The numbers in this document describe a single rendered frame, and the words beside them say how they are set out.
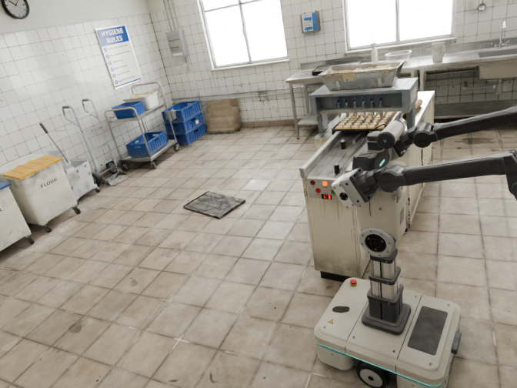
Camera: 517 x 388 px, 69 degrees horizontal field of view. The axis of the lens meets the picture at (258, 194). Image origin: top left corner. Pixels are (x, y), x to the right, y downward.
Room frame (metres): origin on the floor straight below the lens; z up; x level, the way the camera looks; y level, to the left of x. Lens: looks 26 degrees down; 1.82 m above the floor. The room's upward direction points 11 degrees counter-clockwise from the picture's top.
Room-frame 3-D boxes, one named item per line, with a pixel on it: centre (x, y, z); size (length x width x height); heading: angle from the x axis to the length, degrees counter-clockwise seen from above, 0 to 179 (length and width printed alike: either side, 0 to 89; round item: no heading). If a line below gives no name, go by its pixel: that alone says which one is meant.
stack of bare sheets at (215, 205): (3.74, 0.50, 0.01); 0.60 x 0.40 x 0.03; 45
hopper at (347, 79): (2.79, -0.91, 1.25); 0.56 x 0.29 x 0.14; 55
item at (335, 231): (2.37, -0.63, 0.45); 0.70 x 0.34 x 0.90; 145
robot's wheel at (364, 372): (1.29, -0.39, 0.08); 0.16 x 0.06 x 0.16; 51
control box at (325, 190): (2.07, -0.42, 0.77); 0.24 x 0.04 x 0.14; 55
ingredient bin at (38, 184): (4.19, 2.53, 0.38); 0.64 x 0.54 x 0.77; 58
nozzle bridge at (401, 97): (2.79, -0.91, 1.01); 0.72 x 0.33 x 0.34; 55
